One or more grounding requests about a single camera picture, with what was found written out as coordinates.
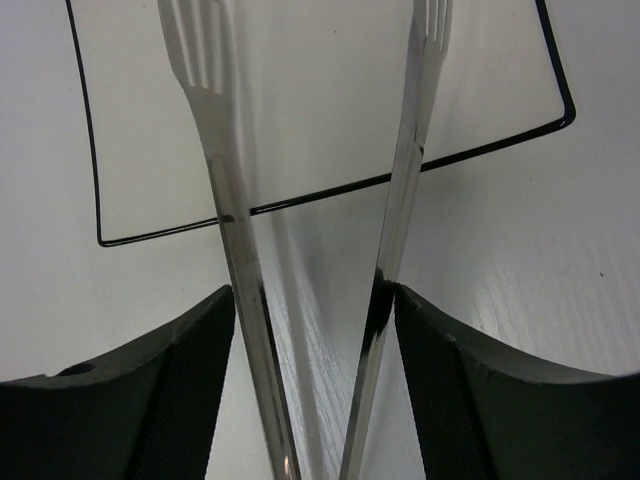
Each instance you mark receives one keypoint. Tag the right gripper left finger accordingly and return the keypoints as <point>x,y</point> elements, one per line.
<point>145,410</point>

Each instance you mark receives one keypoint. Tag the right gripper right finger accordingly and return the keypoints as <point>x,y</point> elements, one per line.
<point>486,410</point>

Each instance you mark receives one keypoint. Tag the white square plate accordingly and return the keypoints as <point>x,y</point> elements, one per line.
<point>321,98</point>

